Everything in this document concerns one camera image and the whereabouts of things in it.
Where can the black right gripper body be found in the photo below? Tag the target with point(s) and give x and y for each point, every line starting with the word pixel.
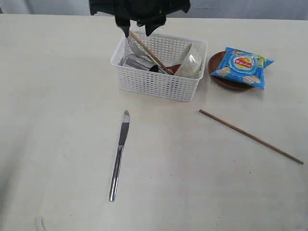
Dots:
pixel 144 12

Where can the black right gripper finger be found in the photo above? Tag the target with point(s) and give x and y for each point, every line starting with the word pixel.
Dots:
pixel 124 27
pixel 150 28

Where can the silver table knife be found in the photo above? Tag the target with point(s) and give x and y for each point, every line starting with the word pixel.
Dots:
pixel 120 147

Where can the brown wooden plate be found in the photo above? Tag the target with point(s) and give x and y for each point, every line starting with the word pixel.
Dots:
pixel 213 63

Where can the brown wooden chopstick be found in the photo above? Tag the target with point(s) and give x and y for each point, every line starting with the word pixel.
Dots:
pixel 251 136
pixel 148 51

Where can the blue Lay's chips bag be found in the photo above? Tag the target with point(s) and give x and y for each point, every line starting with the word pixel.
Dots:
pixel 242 67

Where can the silver metal fork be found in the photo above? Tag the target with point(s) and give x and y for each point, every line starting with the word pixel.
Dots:
pixel 134 46

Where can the silver metal cup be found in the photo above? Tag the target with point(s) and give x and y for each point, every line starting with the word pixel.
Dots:
pixel 139 62

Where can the white perforated plastic basket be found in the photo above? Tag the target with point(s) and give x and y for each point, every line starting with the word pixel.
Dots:
pixel 167 49

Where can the brown wooden spoon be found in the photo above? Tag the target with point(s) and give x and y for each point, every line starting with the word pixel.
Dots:
pixel 173 69

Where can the speckled white ceramic bowl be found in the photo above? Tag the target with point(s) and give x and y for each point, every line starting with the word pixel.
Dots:
pixel 190 62

